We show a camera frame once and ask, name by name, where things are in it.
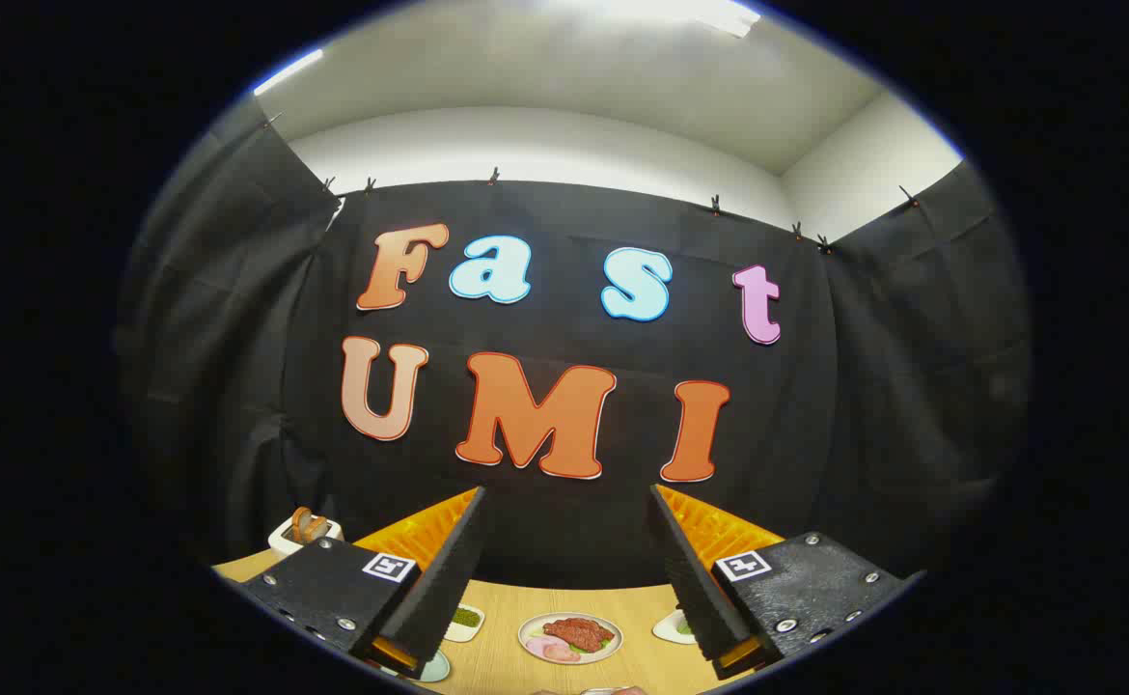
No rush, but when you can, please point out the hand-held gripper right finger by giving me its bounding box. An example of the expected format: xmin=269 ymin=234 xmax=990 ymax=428
xmin=648 ymin=484 xmax=922 ymax=681

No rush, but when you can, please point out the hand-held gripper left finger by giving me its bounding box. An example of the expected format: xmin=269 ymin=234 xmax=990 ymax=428
xmin=236 ymin=486 xmax=488 ymax=677

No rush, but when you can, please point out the white divided tray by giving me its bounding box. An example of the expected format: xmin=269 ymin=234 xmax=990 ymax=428
xmin=444 ymin=603 xmax=485 ymax=644

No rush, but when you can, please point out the light blue plate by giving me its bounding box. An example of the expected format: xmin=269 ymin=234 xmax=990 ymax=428
xmin=381 ymin=649 xmax=452 ymax=684

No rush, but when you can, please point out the beige dinner plate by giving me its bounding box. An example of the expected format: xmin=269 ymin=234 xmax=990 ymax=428
xmin=518 ymin=613 xmax=623 ymax=665

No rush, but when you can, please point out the brown meat steak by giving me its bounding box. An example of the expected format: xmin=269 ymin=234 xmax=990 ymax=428
xmin=543 ymin=618 xmax=616 ymax=653

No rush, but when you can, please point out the white toaster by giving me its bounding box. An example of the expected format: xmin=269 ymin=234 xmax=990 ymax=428
xmin=268 ymin=516 xmax=344 ymax=559

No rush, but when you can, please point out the row of black cloth clips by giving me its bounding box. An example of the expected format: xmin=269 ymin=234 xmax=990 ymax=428
xmin=261 ymin=111 xmax=922 ymax=254

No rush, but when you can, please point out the ceiling light panel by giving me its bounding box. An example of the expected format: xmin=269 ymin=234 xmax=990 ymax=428
xmin=690 ymin=0 xmax=763 ymax=38

